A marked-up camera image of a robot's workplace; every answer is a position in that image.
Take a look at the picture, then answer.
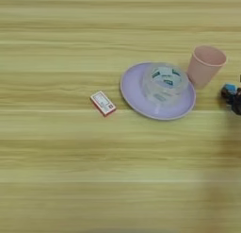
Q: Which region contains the small red white box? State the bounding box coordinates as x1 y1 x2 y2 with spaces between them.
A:
89 90 118 118

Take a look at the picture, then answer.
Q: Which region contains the pink plastic cup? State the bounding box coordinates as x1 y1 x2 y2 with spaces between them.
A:
186 44 228 91

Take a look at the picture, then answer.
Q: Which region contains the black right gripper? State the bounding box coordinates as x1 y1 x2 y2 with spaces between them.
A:
220 86 241 116

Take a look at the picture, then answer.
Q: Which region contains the purple round plate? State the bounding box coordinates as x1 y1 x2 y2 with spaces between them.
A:
120 61 198 122

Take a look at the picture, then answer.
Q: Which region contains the clear tape roll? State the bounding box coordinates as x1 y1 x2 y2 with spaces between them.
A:
140 62 190 108

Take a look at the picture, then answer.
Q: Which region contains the blue rectangular block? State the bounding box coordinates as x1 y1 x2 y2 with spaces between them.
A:
223 83 238 94

